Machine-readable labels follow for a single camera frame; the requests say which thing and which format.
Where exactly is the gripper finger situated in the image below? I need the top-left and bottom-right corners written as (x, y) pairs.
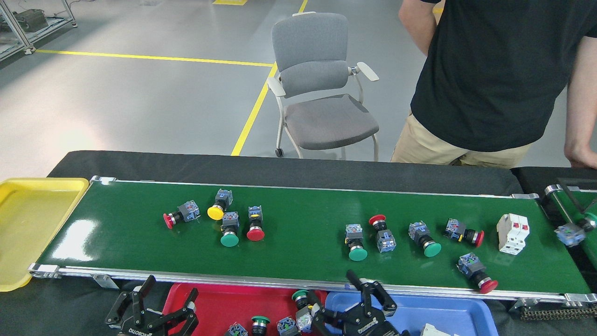
top-left (106, 276), bottom-right (156, 329)
top-left (306, 289), bottom-right (346, 334)
top-left (154, 289), bottom-right (200, 334)
top-left (347, 270), bottom-right (397, 318)

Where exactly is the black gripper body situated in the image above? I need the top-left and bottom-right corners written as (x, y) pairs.
top-left (322, 317), bottom-right (402, 336)
top-left (122, 322), bottom-right (185, 336)

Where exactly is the green push button switch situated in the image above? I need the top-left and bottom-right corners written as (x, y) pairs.
top-left (220, 211), bottom-right (240, 248)
top-left (345, 224), bottom-right (368, 262)
top-left (251, 315), bottom-right (271, 336)
top-left (292, 289), bottom-right (314, 333)
top-left (554, 212), bottom-right (597, 248)
top-left (409, 221), bottom-right (442, 258)

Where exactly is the red plastic tray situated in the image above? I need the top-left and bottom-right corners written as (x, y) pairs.
top-left (161, 282), bottom-right (327, 336)

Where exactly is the blue plastic tray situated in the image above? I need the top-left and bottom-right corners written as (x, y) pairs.
top-left (324, 292), bottom-right (500, 336)

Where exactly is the long green conveyor belt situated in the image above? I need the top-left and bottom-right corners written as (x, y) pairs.
top-left (27, 175), bottom-right (597, 308)

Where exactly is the yellow plastic tray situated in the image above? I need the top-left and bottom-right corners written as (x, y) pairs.
top-left (0, 177), bottom-right (90, 293)

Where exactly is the short green conveyor belt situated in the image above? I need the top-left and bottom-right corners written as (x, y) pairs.
top-left (544, 180), bottom-right (597, 271)

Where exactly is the person's left hand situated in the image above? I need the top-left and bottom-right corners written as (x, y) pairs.
top-left (563, 142), bottom-right (597, 168)

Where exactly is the person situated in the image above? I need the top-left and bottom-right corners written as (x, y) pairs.
top-left (391, 0), bottom-right (597, 169)

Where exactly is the grey office chair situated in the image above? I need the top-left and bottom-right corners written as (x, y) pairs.
top-left (267, 12), bottom-right (381, 161)

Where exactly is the black equipment case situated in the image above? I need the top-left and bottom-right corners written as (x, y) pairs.
top-left (12, 9), bottom-right (49, 32)

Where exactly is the conveyor drive chain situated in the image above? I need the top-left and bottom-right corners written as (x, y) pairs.
top-left (511, 303), bottom-right (597, 322)

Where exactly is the black guide frame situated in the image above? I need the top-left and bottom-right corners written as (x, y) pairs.
top-left (557, 178), bottom-right (597, 215)

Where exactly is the metal rack frame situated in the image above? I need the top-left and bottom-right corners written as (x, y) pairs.
top-left (0, 0), bottom-right (78, 61)

